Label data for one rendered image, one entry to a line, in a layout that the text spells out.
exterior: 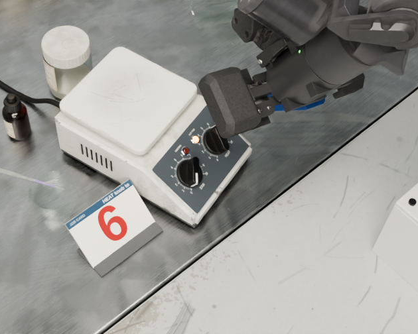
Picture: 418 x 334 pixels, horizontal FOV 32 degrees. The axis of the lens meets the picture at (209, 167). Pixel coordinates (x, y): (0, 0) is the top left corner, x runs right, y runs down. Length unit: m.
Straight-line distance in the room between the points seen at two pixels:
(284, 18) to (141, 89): 0.29
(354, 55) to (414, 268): 0.29
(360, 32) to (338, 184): 0.35
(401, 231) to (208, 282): 0.22
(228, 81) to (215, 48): 0.35
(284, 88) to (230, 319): 0.26
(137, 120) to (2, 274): 0.22
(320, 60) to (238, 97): 0.08
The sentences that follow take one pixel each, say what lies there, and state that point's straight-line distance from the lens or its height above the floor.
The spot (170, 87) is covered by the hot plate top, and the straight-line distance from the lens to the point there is 0.87.
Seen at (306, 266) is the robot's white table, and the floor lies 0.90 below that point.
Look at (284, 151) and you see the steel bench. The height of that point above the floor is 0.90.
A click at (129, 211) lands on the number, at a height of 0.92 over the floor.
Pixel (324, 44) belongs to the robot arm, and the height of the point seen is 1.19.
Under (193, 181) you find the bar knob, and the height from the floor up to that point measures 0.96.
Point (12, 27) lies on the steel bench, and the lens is 1.07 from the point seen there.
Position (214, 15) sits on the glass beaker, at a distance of 1.02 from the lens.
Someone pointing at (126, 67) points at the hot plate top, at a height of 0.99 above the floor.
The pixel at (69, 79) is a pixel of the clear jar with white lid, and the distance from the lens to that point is 0.94.
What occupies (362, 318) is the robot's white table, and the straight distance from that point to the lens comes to 0.84.
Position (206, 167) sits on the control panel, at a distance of 0.85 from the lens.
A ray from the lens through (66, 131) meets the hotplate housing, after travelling 0.87.
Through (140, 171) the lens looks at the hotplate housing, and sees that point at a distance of 0.82.
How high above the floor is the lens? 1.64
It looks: 55 degrees down
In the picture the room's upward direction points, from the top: 6 degrees clockwise
